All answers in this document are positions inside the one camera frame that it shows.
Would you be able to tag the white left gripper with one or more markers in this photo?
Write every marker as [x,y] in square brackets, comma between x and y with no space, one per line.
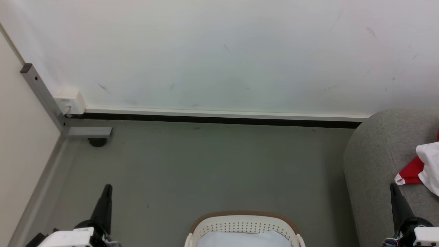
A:
[72,237]

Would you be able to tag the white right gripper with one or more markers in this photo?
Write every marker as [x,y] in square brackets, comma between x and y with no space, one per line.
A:
[423,233]

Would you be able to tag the red garment with white trim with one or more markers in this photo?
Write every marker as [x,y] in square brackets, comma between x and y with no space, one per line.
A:
[410,173]

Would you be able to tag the white basket with brown rim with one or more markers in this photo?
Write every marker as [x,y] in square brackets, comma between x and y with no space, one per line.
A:
[240,224]

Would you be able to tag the grey fabric sofa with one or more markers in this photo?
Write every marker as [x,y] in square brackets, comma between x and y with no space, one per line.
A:
[374,164]

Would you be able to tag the black caster wheel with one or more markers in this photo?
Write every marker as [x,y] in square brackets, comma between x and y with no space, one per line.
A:
[97,141]

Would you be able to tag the white wall socket box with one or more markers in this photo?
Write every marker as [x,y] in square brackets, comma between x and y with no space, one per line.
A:
[70,101]

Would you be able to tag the grey metal frame post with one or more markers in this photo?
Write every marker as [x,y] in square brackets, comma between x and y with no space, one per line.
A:
[44,99]

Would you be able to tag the white partition bottom rail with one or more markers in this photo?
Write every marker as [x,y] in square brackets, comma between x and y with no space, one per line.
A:
[223,113]

